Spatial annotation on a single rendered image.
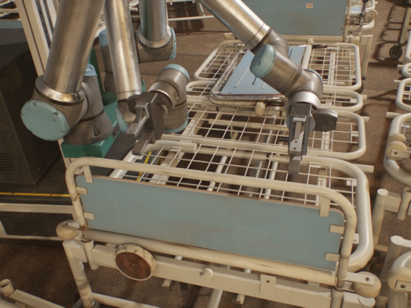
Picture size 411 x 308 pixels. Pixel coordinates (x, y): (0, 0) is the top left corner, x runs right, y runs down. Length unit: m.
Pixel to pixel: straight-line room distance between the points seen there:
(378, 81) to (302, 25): 1.04
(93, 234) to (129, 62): 0.54
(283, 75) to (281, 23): 1.71
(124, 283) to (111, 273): 0.09
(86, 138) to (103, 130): 0.07
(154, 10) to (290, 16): 1.33
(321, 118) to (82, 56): 0.70
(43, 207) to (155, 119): 0.83
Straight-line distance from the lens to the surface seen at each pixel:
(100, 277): 1.81
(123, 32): 1.34
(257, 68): 1.12
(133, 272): 1.18
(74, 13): 1.19
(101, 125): 1.55
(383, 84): 3.54
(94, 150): 1.54
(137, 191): 1.04
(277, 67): 1.12
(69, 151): 1.59
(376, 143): 2.67
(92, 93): 1.48
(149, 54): 1.89
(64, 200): 1.72
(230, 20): 1.22
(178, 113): 1.29
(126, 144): 2.01
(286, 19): 2.81
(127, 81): 1.31
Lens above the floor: 1.31
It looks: 33 degrees down
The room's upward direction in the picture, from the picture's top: 3 degrees counter-clockwise
